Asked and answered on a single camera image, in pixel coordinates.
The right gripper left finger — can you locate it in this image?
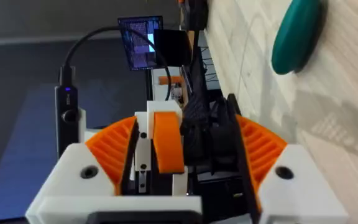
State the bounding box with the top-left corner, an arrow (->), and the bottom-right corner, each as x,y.
25,115 -> 140,222

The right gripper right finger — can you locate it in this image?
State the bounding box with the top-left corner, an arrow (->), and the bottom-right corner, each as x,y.
226,93 -> 350,224

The white box with orange part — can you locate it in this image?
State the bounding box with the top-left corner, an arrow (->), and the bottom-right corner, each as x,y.
152,66 -> 186,105

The black flat plate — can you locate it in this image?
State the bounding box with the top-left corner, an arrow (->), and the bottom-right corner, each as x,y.
153,29 -> 193,67

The computer monitor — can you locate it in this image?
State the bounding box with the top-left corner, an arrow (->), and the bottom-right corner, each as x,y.
117,15 -> 164,72

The green disc with holes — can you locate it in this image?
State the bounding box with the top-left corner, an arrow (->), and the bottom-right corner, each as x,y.
271,0 -> 326,76

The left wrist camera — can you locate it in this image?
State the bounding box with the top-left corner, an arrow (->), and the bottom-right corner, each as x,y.
55,65 -> 81,160

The black camera cable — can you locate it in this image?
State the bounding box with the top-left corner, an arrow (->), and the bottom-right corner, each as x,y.
61,26 -> 172,101

